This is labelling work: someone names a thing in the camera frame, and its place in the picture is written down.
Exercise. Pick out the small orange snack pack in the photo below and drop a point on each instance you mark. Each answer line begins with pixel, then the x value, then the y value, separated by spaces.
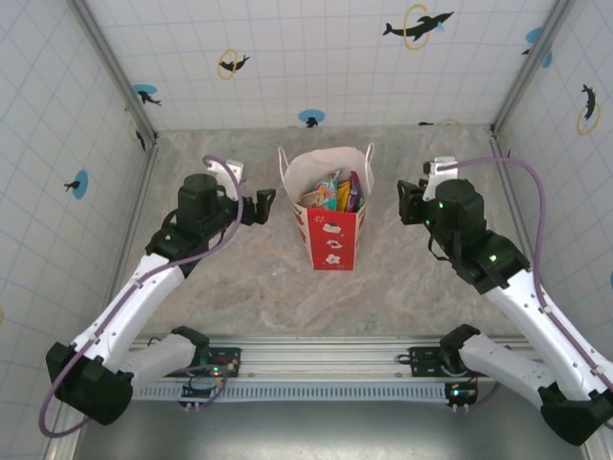
pixel 312 199

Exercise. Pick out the purple snack bag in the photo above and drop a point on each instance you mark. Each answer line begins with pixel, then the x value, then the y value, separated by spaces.
pixel 356 196

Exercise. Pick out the green Fox's candy bag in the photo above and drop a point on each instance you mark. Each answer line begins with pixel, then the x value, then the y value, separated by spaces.
pixel 328 189

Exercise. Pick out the yellow snack pack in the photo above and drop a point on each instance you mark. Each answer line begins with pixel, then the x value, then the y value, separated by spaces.
pixel 343 196

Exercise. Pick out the red and white paper bag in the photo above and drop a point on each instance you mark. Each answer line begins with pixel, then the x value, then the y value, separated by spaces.
pixel 333 239

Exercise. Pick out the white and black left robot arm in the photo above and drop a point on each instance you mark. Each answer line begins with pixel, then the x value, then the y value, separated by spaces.
pixel 134 297

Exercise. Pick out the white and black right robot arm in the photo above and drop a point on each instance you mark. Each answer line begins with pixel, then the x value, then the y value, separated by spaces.
pixel 551 326

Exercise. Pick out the blue circle seal sticker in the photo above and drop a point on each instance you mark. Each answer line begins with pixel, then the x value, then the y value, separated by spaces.
pixel 311 117

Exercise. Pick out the blue circle fish sticker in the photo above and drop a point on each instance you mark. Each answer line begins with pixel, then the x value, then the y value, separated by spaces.
pixel 79 184

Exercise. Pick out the blue circle shark sticker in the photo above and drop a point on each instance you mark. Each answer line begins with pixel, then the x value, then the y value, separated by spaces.
pixel 146 95

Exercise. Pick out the small control circuit board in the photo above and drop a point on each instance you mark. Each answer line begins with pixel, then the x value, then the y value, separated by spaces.
pixel 201 390
pixel 462 394

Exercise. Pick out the blue circle whale sticker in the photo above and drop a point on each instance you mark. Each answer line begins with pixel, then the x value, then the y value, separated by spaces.
pixel 534 37

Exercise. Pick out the aluminium table side rail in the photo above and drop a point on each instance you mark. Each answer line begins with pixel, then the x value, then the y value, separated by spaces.
pixel 500 153
pixel 143 191

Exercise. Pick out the aluminium corner post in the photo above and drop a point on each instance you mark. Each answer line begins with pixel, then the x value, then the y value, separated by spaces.
pixel 115 72
pixel 527 72

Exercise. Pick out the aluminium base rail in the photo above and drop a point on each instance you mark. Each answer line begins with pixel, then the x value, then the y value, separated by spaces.
pixel 325 357

